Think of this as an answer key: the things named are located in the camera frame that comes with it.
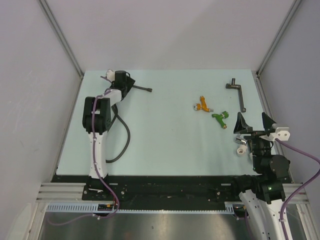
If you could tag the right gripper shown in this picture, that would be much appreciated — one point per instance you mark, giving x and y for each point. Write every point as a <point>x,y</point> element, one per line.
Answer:
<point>241,127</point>

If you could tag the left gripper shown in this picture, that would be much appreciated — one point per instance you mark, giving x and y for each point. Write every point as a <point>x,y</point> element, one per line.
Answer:
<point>130,82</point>

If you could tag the green water faucet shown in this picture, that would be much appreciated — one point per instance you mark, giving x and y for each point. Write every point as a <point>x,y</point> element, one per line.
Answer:
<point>220,118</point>

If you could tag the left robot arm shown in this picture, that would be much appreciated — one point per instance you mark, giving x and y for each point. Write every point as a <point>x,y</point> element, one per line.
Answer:
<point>97,118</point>

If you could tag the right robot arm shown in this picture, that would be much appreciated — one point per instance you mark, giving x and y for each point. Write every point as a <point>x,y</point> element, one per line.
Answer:
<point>263,194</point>

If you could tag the orange water faucet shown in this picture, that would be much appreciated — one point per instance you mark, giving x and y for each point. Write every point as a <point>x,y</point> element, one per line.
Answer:
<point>202,106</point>

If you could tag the chrome faucet white fittings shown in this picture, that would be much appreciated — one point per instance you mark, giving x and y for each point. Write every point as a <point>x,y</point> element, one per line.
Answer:
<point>243,149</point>

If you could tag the dark metal faucet spout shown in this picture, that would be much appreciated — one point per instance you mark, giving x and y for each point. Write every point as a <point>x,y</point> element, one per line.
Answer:
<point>237,87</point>

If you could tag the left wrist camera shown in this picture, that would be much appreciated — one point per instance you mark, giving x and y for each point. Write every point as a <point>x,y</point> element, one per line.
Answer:
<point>109,76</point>

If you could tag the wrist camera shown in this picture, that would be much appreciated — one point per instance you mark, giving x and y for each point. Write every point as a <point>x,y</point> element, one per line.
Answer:
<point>280,133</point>
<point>109,76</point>

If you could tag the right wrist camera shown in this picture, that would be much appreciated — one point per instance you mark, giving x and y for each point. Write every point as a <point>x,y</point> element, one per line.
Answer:
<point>280,133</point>

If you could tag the left aluminium frame post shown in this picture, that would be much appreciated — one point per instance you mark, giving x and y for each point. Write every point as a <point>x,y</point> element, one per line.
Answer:
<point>55,26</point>

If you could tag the aluminium frame post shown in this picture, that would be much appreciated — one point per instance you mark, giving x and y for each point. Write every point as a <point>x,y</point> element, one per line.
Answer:
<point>279,35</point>
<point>55,26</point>

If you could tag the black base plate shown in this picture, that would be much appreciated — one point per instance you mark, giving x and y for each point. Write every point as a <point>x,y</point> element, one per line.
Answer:
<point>173,193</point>

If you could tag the right aluminium frame post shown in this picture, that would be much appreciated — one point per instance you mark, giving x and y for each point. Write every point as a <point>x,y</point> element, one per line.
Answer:
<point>279,35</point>

